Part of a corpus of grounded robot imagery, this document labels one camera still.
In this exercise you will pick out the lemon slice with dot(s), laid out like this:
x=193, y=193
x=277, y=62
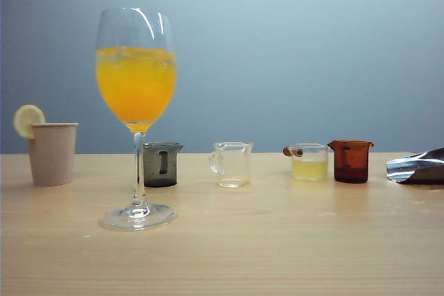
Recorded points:
x=26, y=119

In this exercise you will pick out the shiny metal scoop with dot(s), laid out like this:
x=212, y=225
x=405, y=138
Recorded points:
x=416, y=169

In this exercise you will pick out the amber measuring cup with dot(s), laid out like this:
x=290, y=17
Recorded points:
x=350, y=164

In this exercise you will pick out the wine glass with orange juice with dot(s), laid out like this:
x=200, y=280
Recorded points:
x=135, y=88

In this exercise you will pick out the beige paper cup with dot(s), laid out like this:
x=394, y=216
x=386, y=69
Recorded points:
x=52, y=154

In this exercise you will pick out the grey smoked measuring cup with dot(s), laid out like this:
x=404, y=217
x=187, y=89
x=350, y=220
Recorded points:
x=152, y=167

